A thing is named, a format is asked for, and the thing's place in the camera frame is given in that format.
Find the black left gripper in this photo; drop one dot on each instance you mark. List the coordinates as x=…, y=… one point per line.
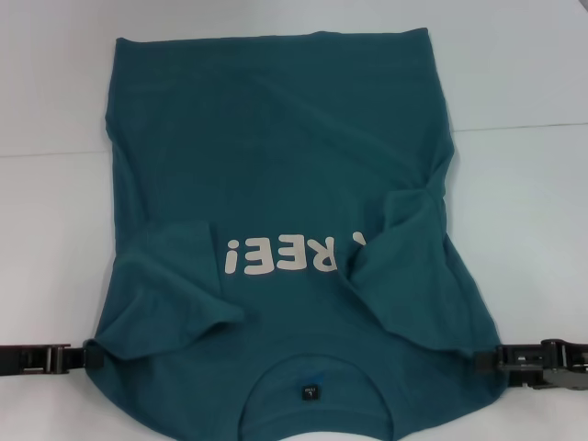
x=27, y=360

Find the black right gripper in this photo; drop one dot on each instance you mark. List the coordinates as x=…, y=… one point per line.
x=560, y=363

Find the teal FREE print t-shirt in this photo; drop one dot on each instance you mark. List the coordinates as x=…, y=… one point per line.
x=275, y=138

